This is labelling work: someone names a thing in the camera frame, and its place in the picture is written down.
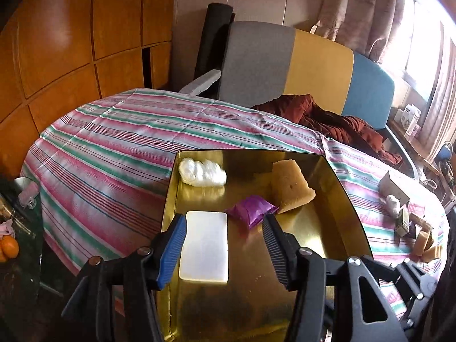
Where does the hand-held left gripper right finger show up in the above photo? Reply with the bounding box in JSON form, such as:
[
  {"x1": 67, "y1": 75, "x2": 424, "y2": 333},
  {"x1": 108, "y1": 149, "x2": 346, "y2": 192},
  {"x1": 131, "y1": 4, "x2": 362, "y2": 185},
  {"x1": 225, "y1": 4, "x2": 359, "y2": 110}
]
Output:
[{"x1": 263, "y1": 214, "x2": 408, "y2": 342}]

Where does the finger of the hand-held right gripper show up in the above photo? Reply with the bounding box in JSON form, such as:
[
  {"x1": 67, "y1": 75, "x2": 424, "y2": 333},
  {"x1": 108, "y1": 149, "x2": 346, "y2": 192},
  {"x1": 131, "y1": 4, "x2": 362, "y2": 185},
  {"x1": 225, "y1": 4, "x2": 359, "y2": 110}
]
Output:
[{"x1": 374, "y1": 260, "x2": 438, "y2": 323}]

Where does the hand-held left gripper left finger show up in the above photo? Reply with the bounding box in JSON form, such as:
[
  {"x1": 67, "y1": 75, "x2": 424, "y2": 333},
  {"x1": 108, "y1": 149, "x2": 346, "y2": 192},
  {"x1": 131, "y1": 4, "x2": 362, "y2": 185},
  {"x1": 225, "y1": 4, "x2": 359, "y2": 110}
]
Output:
[{"x1": 62, "y1": 214, "x2": 188, "y2": 342}]

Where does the gold metal tray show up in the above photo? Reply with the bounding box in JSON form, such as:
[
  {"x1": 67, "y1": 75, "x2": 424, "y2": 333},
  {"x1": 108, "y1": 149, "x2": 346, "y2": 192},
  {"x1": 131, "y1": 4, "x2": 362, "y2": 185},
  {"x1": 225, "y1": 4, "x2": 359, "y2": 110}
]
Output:
[{"x1": 157, "y1": 150, "x2": 374, "y2": 342}]

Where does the white soap bar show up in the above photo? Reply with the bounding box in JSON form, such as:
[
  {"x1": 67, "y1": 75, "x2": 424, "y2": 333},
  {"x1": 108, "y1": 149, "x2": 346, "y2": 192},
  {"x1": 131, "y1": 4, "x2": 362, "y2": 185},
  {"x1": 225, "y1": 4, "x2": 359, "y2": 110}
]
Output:
[{"x1": 179, "y1": 211, "x2": 229, "y2": 284}]

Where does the small yellow sponge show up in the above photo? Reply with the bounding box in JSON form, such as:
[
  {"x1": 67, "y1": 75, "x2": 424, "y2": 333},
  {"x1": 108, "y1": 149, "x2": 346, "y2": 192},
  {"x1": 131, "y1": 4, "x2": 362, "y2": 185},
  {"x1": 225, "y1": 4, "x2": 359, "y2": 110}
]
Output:
[
  {"x1": 422, "y1": 244, "x2": 444, "y2": 261},
  {"x1": 411, "y1": 230, "x2": 434, "y2": 256}
]

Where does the small green box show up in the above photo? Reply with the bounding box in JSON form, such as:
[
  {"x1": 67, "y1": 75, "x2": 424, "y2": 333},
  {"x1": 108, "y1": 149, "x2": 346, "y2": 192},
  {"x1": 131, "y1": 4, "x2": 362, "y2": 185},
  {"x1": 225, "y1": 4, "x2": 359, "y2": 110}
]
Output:
[{"x1": 395, "y1": 207, "x2": 410, "y2": 237}]

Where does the large yellow sponge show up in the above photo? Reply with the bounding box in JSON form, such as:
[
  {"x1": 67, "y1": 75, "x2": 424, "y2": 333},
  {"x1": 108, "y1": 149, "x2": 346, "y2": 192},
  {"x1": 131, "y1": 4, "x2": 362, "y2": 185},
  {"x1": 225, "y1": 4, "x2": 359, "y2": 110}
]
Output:
[{"x1": 271, "y1": 160, "x2": 316, "y2": 214}]

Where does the white plastic bag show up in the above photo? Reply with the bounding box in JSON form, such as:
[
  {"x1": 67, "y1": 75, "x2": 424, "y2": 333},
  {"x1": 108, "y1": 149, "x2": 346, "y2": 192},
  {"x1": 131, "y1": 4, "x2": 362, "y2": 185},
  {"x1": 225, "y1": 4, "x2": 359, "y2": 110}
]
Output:
[
  {"x1": 178, "y1": 158, "x2": 227, "y2": 187},
  {"x1": 386, "y1": 194, "x2": 402, "y2": 216}
]

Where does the white printed box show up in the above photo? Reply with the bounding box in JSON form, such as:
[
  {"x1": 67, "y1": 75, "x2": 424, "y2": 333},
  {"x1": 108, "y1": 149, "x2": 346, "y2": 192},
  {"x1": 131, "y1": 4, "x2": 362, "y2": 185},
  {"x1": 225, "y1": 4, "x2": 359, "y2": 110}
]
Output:
[{"x1": 378, "y1": 170, "x2": 410, "y2": 203}]

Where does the pink plastic cup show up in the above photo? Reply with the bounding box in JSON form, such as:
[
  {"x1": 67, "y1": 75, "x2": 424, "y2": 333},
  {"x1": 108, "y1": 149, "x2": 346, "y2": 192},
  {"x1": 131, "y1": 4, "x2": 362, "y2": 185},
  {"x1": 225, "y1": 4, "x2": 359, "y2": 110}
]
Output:
[{"x1": 17, "y1": 178, "x2": 40, "y2": 209}]

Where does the striped tablecloth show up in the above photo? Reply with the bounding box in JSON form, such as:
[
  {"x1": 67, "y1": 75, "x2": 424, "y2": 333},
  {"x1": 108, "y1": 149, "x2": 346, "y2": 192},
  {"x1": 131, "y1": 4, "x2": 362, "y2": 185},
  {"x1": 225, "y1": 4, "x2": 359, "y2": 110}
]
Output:
[{"x1": 19, "y1": 89, "x2": 449, "y2": 328}]

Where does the wooden side shelf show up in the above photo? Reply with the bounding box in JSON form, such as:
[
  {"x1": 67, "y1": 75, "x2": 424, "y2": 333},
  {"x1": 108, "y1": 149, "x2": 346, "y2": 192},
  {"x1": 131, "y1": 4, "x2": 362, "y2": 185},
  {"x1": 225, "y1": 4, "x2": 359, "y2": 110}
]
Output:
[{"x1": 388, "y1": 117, "x2": 442, "y2": 175}]

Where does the blue round object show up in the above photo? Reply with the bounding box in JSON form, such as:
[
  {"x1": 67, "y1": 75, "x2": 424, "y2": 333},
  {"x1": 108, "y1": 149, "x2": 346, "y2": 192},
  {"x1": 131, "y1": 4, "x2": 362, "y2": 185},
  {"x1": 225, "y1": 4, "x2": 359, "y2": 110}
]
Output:
[{"x1": 436, "y1": 142, "x2": 455, "y2": 162}]

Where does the rust brown jacket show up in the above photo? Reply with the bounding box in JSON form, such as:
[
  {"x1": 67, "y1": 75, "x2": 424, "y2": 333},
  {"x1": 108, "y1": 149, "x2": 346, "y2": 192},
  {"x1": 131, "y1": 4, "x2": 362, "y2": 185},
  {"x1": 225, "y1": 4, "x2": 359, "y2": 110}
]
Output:
[{"x1": 251, "y1": 93, "x2": 403, "y2": 166}]

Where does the glass side table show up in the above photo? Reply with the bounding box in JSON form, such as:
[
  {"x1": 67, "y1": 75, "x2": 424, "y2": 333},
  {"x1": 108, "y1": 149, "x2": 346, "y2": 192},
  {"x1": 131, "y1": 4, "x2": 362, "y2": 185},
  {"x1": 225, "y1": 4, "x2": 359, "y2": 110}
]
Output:
[{"x1": 0, "y1": 176, "x2": 48, "y2": 300}]

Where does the orange fruit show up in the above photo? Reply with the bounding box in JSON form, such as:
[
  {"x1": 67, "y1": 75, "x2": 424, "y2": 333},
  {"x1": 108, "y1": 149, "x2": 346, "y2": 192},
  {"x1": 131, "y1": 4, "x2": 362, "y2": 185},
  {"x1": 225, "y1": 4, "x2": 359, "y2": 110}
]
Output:
[{"x1": 0, "y1": 237, "x2": 19, "y2": 262}]

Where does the white blue carton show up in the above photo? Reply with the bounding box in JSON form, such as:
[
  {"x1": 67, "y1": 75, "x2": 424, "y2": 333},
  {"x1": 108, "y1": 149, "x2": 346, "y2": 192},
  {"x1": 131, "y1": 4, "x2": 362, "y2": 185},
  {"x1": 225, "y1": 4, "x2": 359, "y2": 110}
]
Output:
[{"x1": 398, "y1": 103, "x2": 422, "y2": 129}]

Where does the white foam board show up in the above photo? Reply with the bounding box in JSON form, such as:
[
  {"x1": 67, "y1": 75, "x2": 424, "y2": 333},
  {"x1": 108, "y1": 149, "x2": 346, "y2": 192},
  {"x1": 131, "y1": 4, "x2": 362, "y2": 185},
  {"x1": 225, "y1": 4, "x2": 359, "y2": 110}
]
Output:
[{"x1": 178, "y1": 69, "x2": 222, "y2": 95}]

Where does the beige patterned curtain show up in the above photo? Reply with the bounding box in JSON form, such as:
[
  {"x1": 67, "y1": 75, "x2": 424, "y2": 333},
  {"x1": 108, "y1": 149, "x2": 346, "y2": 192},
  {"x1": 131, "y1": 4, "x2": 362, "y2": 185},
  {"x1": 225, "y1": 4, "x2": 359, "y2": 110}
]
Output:
[
  {"x1": 420, "y1": 25, "x2": 456, "y2": 164},
  {"x1": 313, "y1": 0, "x2": 408, "y2": 65}
]

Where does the grey yellow blue sofa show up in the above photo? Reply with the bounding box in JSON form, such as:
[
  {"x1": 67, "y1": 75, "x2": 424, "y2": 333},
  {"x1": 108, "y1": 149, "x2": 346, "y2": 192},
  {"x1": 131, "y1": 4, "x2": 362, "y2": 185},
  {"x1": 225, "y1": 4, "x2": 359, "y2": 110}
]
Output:
[{"x1": 178, "y1": 21, "x2": 421, "y2": 179}]

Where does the black rolled mat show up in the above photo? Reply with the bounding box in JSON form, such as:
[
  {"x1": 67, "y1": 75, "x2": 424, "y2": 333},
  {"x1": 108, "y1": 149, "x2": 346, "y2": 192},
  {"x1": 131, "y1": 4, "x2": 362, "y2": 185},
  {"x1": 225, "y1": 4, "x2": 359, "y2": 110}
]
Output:
[{"x1": 194, "y1": 3, "x2": 236, "y2": 82}]

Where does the wooden wardrobe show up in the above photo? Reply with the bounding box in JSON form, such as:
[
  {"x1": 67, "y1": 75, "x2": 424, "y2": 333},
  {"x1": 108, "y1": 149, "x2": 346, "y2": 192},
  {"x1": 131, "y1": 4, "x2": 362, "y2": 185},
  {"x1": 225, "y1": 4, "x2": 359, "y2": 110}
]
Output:
[{"x1": 0, "y1": 0, "x2": 177, "y2": 179}]

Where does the window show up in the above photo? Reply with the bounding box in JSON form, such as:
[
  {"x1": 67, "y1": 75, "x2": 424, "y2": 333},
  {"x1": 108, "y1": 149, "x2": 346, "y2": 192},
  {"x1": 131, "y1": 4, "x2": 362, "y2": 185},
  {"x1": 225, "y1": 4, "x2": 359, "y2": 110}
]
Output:
[{"x1": 402, "y1": 0, "x2": 449, "y2": 93}]

